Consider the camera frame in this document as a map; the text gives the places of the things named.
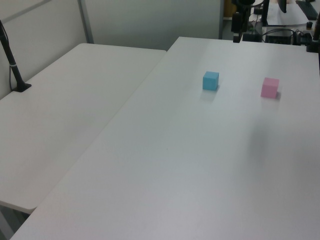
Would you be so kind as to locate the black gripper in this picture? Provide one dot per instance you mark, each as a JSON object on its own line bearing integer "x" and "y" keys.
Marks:
{"x": 242, "y": 3}

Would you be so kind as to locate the blue cube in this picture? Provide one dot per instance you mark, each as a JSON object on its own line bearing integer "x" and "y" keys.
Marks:
{"x": 210, "y": 81}

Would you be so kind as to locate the pink cube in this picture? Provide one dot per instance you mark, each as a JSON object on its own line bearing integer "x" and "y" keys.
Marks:
{"x": 269, "y": 88}

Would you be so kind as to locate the green circuit board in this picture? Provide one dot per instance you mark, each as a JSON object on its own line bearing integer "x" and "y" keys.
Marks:
{"x": 250, "y": 28}

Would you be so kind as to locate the small black flat device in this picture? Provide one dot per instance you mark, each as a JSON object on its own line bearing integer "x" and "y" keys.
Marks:
{"x": 251, "y": 37}

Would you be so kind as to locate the black monitor stand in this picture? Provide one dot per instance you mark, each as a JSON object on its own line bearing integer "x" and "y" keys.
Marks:
{"x": 265, "y": 12}

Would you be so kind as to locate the black electronics box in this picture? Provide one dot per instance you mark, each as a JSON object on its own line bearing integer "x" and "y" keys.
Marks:
{"x": 278, "y": 37}

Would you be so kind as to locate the black curved object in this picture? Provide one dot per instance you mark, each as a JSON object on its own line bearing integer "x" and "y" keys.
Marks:
{"x": 283, "y": 5}

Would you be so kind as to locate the black keyboard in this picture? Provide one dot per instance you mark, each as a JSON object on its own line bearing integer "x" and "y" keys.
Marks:
{"x": 308, "y": 8}

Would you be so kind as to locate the white side table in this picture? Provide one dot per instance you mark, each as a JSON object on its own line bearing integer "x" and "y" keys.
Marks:
{"x": 62, "y": 112}

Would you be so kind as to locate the grey metal partition post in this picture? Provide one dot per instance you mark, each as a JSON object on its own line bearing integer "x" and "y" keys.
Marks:
{"x": 86, "y": 22}
{"x": 221, "y": 20}

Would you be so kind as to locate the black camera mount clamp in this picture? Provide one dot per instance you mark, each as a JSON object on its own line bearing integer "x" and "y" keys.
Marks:
{"x": 313, "y": 45}

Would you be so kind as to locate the black camera stand pole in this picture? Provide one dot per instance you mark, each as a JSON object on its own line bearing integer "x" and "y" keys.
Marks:
{"x": 15, "y": 72}

